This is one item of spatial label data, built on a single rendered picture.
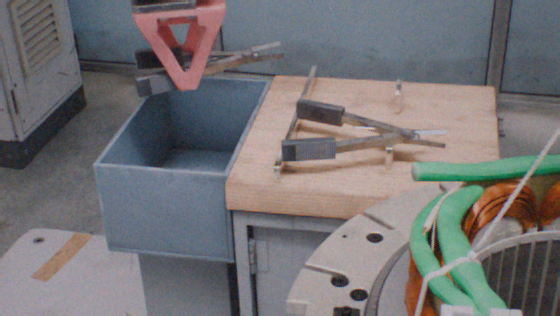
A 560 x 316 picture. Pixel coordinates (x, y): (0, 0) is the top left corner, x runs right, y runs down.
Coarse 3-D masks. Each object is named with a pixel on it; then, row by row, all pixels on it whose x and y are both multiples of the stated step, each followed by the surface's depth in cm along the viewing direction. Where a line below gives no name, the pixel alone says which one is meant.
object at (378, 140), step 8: (368, 136) 58; (376, 136) 58; (384, 136) 58; (392, 136) 58; (400, 136) 58; (336, 144) 58; (344, 144) 57; (352, 144) 57; (360, 144) 58; (368, 144) 58; (376, 144) 58; (384, 144) 58; (392, 144) 58; (336, 152) 58; (344, 152) 58
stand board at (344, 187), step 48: (288, 96) 70; (336, 96) 70; (384, 96) 69; (432, 96) 69; (480, 96) 69; (480, 144) 62; (240, 192) 58; (288, 192) 57; (336, 192) 57; (384, 192) 56
